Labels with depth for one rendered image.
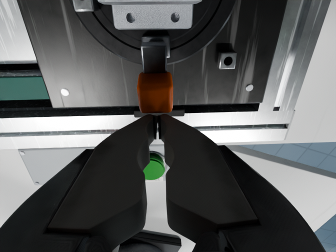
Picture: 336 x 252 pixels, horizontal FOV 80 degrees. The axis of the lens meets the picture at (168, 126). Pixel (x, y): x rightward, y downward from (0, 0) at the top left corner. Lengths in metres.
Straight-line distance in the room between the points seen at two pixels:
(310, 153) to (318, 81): 1.49
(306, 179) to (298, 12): 0.40
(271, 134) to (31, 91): 0.30
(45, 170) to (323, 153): 1.86
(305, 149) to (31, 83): 1.76
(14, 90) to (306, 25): 0.33
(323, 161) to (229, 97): 1.81
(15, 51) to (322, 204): 0.69
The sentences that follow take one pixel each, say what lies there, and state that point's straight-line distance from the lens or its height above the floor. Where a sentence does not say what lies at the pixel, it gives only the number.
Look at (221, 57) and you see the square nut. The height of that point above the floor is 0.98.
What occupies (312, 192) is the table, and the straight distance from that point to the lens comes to 0.61.
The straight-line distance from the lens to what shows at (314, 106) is 0.45.
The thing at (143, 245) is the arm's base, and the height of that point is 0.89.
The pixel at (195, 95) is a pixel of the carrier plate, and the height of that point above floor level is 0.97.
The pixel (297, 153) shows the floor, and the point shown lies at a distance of 1.84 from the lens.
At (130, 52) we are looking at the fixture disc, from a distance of 0.19.
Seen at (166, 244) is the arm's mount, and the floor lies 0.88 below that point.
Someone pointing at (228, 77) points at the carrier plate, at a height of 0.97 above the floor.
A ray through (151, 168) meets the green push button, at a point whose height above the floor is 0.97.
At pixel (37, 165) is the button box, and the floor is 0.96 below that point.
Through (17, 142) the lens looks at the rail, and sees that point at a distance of 0.32.
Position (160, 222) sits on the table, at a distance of 0.57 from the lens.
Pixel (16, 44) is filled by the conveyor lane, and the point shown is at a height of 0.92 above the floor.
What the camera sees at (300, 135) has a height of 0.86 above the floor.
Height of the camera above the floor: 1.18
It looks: 59 degrees down
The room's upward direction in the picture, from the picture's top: 176 degrees clockwise
